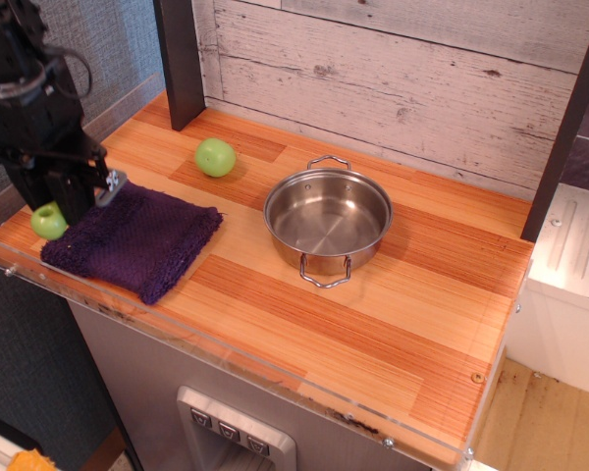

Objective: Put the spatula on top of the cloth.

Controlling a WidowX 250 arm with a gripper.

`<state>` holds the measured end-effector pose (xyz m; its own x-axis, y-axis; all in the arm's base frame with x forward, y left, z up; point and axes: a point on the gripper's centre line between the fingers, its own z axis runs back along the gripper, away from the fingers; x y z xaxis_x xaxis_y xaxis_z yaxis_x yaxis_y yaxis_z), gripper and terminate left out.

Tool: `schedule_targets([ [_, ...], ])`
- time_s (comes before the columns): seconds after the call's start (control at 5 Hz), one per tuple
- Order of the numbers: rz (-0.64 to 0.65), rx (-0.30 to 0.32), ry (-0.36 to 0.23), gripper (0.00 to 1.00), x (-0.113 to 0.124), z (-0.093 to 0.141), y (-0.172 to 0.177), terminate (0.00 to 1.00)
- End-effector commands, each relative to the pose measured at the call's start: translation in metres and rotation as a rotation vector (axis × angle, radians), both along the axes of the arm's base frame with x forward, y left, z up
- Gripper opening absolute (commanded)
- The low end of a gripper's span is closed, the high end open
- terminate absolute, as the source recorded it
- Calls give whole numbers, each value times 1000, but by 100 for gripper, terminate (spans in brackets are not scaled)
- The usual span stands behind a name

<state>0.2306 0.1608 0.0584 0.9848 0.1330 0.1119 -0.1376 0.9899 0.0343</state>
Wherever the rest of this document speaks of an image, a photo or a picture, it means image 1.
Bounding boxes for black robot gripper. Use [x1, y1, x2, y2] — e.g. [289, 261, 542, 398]
[0, 78, 119, 226]

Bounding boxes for green handled grey spatula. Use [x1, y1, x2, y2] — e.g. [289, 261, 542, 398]
[30, 170, 128, 240]

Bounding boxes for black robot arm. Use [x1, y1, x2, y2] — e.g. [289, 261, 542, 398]
[0, 1, 127, 225]

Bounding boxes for purple folded cloth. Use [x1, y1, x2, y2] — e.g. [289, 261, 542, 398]
[40, 183, 223, 305]

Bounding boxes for green toy apple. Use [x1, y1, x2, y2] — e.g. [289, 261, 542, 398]
[194, 137, 237, 178]

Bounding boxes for grey toy fridge front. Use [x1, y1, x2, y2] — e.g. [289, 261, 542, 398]
[70, 302, 424, 470]

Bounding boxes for stainless steel pot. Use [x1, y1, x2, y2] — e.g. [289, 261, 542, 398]
[263, 155, 394, 289]

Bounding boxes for white toy sink unit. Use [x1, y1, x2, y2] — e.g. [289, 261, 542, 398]
[505, 184, 589, 392]

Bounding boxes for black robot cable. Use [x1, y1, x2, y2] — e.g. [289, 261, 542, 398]
[43, 44, 94, 102]

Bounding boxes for dark left shelf post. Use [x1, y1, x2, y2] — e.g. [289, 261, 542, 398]
[153, 0, 205, 131]

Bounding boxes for dark shelf post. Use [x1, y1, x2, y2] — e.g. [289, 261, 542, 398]
[521, 45, 589, 242]
[153, 0, 205, 131]

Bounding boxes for dark right shelf post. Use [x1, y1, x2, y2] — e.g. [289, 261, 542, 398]
[521, 45, 589, 242]

